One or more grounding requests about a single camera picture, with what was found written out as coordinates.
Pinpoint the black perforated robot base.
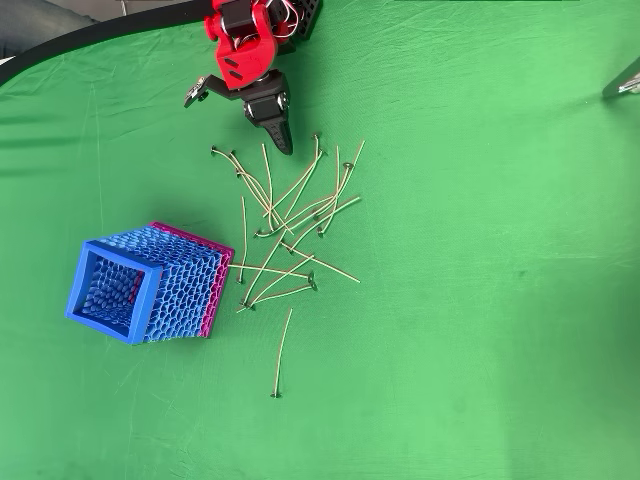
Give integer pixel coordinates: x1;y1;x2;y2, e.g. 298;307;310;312
287;0;324;42

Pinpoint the blue and magenta lattice basket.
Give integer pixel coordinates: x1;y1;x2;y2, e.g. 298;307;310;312
63;221;235;346

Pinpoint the green cloth backdrop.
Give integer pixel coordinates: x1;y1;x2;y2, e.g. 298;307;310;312
0;0;640;480

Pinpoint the person's leg in jeans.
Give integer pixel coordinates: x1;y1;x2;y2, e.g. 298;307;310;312
0;0;100;59

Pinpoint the small gripper camera on bracket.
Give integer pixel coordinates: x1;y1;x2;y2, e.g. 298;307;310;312
183;73;232;109

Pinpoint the red and white servo cable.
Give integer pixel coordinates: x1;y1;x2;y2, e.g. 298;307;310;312
269;0;302;40

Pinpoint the silver metal stand pole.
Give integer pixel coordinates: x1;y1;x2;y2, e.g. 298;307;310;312
601;55;640;100

